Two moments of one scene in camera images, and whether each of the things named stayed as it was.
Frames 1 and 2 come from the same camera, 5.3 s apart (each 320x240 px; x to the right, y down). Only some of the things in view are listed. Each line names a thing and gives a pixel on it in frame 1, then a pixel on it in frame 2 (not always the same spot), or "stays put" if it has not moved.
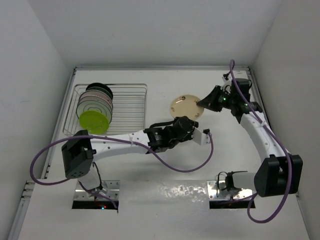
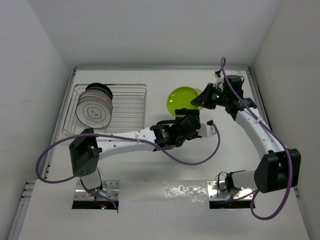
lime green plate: [95, 122] → [181, 97]
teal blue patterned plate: [101, 88] stays put
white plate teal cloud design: [96, 105] stays put
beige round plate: [186, 105] → [199, 91]
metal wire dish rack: [129, 112] stays put
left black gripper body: [188, 135] stays put
